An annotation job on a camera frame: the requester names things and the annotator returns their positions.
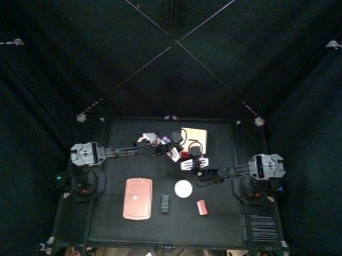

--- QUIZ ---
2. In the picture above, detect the pale whitish toy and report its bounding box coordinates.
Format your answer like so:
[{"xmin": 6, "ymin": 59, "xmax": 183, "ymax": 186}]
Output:
[{"xmin": 137, "ymin": 132, "xmax": 161, "ymax": 144}]

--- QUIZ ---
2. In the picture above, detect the white oval plate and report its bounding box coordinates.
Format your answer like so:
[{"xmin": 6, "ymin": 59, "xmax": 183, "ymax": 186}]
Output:
[{"xmin": 174, "ymin": 179, "xmax": 195, "ymax": 199}]

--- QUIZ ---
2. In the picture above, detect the red and white small box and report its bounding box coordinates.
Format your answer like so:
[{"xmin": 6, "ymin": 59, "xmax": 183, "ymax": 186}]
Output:
[{"xmin": 195, "ymin": 199, "xmax": 210, "ymax": 217}]

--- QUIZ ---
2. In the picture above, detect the small dark remote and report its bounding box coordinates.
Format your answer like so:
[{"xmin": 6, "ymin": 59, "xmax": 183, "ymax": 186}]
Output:
[{"xmin": 161, "ymin": 194, "xmax": 171, "ymax": 214}]

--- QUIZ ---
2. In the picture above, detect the pink rectangular tray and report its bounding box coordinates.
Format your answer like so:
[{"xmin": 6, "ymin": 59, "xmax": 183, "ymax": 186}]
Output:
[{"xmin": 122, "ymin": 177, "xmax": 155, "ymax": 221}]

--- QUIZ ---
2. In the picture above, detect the thin white cord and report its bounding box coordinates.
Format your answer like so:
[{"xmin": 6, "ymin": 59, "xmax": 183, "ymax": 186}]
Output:
[
  {"xmin": 82, "ymin": 0, "xmax": 237, "ymax": 114},
  {"xmin": 123, "ymin": 0, "xmax": 261, "ymax": 118}
]

